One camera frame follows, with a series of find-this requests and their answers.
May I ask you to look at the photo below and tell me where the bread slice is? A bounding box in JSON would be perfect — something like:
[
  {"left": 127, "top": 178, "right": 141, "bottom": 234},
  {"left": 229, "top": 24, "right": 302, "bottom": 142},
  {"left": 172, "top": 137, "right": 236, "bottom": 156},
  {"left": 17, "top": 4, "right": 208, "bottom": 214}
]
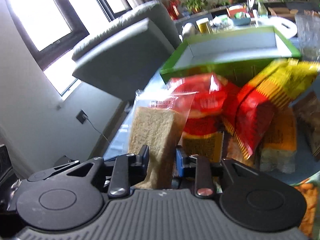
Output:
[{"left": 128, "top": 89, "right": 196, "bottom": 189}]

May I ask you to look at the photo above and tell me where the red yellow snack bag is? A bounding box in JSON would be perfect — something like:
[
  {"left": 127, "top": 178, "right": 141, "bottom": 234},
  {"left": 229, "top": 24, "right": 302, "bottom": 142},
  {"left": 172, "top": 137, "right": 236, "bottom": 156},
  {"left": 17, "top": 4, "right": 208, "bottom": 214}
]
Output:
[{"left": 222, "top": 59, "right": 319, "bottom": 159}]

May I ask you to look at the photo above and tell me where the green bag of fried snacks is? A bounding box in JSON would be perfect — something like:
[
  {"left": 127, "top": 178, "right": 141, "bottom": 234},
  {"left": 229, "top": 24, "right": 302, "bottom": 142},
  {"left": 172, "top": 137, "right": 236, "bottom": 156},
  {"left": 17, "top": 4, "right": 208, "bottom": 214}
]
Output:
[{"left": 292, "top": 172, "right": 320, "bottom": 239}]

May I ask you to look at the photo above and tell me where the red snack packet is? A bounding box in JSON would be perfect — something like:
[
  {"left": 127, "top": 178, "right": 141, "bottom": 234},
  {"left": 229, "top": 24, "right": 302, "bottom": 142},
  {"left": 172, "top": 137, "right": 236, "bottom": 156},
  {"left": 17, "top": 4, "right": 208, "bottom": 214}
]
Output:
[{"left": 168, "top": 73, "right": 240, "bottom": 163}]

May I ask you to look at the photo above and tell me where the orange snack packet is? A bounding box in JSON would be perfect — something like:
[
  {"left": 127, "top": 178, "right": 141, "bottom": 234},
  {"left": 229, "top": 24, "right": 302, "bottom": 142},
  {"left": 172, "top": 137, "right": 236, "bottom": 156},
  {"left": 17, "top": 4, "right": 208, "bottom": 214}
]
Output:
[{"left": 259, "top": 107, "right": 297, "bottom": 174}]

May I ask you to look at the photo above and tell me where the grey sofa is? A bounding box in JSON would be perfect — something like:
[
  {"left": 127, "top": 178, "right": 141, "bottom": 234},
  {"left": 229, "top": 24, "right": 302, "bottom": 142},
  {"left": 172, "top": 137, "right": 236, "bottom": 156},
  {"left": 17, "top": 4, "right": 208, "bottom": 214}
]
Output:
[{"left": 72, "top": 1, "right": 181, "bottom": 101}]

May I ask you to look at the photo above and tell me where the green cardboard box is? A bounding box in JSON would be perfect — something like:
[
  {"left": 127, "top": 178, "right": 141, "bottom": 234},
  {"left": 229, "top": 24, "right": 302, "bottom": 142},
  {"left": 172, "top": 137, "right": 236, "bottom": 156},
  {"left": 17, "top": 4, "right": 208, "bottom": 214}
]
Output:
[{"left": 159, "top": 26, "right": 302, "bottom": 87}]

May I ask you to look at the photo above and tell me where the yellow tin can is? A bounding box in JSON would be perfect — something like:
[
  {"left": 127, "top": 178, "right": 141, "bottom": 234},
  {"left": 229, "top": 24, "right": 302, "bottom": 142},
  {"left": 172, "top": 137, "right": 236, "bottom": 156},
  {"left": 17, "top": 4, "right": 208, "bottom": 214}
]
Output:
[{"left": 196, "top": 18, "right": 212, "bottom": 34}]

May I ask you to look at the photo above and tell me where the blue plastic basket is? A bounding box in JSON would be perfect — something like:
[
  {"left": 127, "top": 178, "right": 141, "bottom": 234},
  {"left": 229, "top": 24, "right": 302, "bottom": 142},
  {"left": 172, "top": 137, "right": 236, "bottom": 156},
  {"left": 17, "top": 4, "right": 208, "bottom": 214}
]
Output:
[{"left": 231, "top": 12, "right": 251, "bottom": 27}]

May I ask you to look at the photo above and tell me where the round white table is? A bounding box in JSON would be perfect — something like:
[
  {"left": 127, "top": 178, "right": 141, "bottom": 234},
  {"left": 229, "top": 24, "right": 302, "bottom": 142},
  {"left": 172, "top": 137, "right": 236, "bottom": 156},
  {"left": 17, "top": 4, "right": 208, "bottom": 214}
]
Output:
[{"left": 258, "top": 16, "right": 298, "bottom": 39}]

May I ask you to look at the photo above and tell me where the clear glass mug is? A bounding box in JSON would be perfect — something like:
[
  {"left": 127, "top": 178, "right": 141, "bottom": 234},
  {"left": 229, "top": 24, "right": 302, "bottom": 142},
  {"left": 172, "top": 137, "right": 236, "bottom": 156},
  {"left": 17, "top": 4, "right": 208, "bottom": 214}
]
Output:
[{"left": 295, "top": 11, "right": 319, "bottom": 62}]

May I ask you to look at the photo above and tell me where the wall socket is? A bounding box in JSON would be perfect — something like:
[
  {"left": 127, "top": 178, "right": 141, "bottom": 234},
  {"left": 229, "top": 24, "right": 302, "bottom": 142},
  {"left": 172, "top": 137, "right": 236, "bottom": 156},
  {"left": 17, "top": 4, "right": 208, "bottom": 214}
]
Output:
[{"left": 76, "top": 110, "right": 88, "bottom": 124}]

